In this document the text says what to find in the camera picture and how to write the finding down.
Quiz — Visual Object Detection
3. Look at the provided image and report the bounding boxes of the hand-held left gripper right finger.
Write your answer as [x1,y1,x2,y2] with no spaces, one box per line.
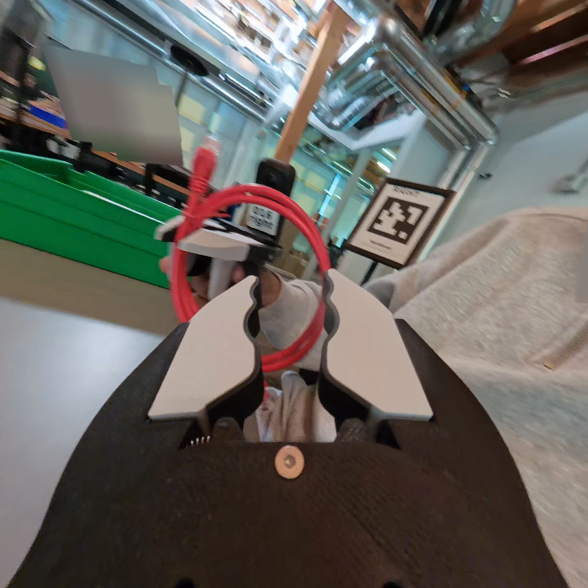
[317,269,434,443]

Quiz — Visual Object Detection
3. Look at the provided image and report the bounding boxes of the green plastic bin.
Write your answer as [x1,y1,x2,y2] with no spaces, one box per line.
[0,148,190,290]

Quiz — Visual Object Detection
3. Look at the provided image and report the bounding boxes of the wooden support post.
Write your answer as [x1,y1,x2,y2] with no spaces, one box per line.
[274,0,355,163]

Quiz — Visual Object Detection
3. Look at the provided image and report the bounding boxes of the cluster of silver ducts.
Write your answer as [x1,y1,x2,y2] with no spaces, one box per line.
[319,0,502,149]

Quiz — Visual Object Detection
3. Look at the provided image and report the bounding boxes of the person's right forearm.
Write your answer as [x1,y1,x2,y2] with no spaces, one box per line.
[257,277,397,374]

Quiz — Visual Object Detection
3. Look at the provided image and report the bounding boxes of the black framed tag sign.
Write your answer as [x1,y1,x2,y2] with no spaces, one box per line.
[344,176,457,286]

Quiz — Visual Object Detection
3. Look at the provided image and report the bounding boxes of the person's striped trouser leg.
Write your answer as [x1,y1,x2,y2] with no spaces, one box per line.
[243,369,337,443]

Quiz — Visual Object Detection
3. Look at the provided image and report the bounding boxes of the red ethernet cable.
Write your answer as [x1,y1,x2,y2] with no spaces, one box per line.
[170,134,333,374]

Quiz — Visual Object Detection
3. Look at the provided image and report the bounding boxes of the person's right hand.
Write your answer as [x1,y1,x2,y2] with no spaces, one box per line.
[159,255,283,314]

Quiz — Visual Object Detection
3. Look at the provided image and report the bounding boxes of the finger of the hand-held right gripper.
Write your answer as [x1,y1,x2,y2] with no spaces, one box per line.
[176,229,252,300]
[153,216,185,243]

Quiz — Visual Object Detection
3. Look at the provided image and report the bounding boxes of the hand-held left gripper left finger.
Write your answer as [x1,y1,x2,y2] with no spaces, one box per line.
[147,275,266,437]

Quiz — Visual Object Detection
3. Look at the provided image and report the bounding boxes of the black disc pole lamp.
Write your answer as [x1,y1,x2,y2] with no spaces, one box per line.
[170,43,208,107]

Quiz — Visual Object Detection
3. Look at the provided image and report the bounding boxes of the person's grey sweatshirt torso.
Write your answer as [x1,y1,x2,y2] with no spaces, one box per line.
[390,206,588,588]

